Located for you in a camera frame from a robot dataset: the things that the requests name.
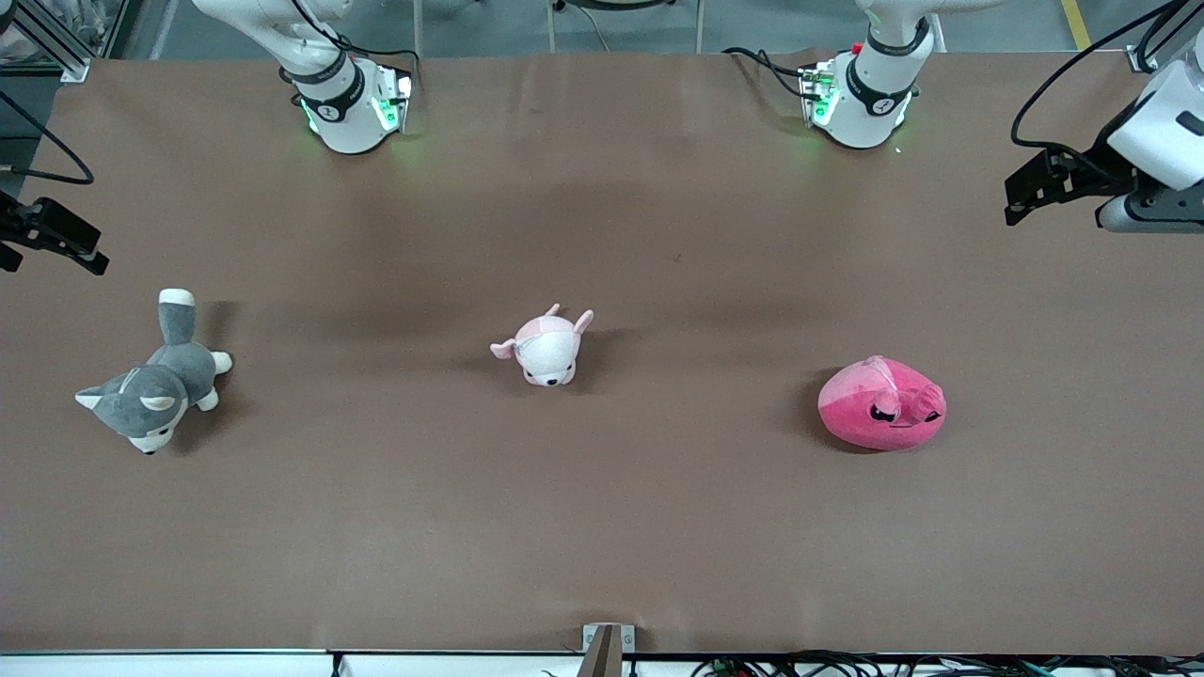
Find hot pink round plush toy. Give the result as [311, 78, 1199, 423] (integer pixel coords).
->
[816, 354, 948, 452]

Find grey white husky plush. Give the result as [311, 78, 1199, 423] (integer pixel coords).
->
[75, 288, 234, 456]

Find chair base metal legs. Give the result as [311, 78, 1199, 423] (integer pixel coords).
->
[548, 0, 705, 55]

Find light pink dog plush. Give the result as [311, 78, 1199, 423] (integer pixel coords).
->
[489, 303, 595, 388]

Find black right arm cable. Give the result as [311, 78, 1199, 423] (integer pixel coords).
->
[0, 89, 97, 186]

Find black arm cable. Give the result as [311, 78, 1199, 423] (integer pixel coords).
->
[1012, 0, 1188, 159]
[0, 89, 97, 186]

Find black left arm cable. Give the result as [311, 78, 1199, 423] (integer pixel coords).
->
[1012, 0, 1188, 159]

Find black frame profile with bracket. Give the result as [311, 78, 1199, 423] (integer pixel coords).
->
[1126, 0, 1204, 74]

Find aluminium frame post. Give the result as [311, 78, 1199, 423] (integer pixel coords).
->
[0, 0, 142, 84]

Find black left base cable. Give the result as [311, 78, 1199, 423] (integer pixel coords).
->
[722, 45, 819, 100]

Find black base cable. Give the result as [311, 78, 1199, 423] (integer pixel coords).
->
[282, 0, 421, 95]
[722, 45, 819, 100]

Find black right base cable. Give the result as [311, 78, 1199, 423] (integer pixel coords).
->
[282, 0, 421, 95]

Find white table edge rail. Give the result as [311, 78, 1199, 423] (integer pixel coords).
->
[0, 649, 1204, 677]

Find black cable bundle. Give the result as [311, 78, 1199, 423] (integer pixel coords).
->
[691, 651, 1204, 677]

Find metal table edge bracket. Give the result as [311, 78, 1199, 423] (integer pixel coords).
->
[581, 622, 637, 677]

